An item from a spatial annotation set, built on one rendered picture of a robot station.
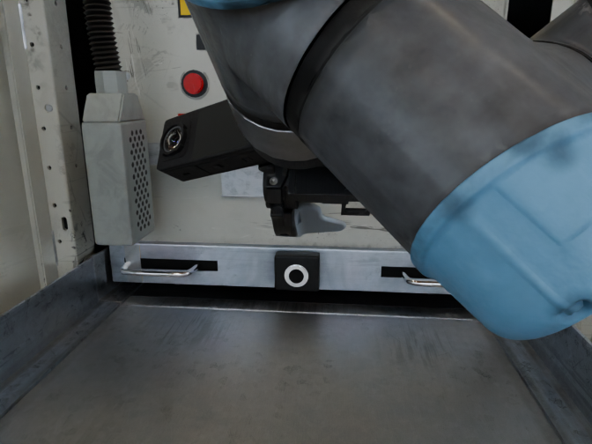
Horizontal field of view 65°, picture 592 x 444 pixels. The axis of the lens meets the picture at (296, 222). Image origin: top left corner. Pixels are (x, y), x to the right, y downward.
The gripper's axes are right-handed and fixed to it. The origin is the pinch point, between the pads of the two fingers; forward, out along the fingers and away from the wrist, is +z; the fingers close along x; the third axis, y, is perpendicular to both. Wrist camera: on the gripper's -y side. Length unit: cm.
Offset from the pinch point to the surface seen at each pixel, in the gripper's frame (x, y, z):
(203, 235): 0.3, -14.0, 17.3
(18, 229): -1.0, -37.0, 11.2
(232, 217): 2.7, -9.8, 15.9
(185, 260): -3.2, -16.5, 18.1
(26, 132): 10.0, -34.1, 5.1
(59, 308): -11.1, -28.0, 8.7
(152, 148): 9.2, -18.8, 7.6
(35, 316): -12.3, -28.0, 4.6
